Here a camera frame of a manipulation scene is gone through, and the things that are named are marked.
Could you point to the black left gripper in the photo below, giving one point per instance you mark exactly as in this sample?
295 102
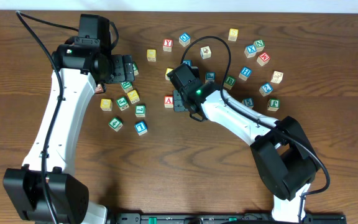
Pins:
119 74

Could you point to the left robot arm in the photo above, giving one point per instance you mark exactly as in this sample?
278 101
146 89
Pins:
44 189

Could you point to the red Y wooden block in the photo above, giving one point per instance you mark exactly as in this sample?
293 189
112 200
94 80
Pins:
167 45

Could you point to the yellow K wooden block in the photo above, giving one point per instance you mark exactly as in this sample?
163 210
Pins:
133 96

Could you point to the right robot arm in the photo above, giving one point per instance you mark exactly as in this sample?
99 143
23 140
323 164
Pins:
285 160

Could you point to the blue P wooden block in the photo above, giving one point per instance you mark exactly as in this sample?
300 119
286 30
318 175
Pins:
210 76

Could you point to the green 4 wooden block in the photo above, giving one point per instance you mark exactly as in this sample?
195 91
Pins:
115 124

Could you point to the green J left wooden block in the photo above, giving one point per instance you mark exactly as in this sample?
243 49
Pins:
122 103

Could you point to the blue X wooden block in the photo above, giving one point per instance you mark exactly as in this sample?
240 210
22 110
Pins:
250 51

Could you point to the blue d wooden block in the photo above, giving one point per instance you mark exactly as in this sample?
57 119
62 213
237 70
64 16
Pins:
184 39
188 62

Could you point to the red M wooden block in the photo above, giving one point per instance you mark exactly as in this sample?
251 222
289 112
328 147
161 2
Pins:
263 59

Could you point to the blue D centre wooden block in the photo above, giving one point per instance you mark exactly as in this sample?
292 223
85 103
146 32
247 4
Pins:
188 62

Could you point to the plain picture wooden block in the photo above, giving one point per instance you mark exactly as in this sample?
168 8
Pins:
205 52

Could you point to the green B wooden block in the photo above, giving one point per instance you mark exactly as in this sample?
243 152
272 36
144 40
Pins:
229 82

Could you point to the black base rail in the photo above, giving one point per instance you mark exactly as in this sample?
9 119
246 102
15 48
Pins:
136 218

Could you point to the red A wooden block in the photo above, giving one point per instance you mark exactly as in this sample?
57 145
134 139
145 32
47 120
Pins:
168 101

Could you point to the blue H wooden block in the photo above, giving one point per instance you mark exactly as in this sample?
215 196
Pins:
245 73

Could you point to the green j wooden block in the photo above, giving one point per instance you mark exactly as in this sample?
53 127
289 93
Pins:
273 104
122 103

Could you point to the blue T wooden block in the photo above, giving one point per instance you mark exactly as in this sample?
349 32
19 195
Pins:
141 128

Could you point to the green R wooden block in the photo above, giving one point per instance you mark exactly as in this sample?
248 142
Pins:
127 86

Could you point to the green N wooden block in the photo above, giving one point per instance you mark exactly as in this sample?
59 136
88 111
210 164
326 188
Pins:
259 45

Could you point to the yellow G wooden block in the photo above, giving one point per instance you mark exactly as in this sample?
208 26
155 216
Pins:
106 104

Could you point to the yellow S wooden block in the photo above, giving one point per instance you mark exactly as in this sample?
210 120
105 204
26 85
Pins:
168 70

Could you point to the blue D far wooden block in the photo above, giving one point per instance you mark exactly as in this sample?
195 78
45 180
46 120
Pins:
184 39

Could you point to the yellow far wooden block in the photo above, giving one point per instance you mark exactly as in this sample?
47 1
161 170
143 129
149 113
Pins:
233 34

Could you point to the yellow O wooden block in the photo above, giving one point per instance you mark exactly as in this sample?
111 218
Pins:
151 55

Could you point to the green L wooden block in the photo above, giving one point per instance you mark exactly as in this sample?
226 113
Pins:
140 111

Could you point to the plain animal wooden block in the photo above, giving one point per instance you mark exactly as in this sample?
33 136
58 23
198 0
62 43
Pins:
277 77

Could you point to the blue 5 wooden block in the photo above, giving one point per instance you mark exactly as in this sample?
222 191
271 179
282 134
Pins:
248 102

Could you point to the blue 2 wooden block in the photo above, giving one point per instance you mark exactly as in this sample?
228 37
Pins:
266 89

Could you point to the green V wooden block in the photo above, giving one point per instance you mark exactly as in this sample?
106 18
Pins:
135 69

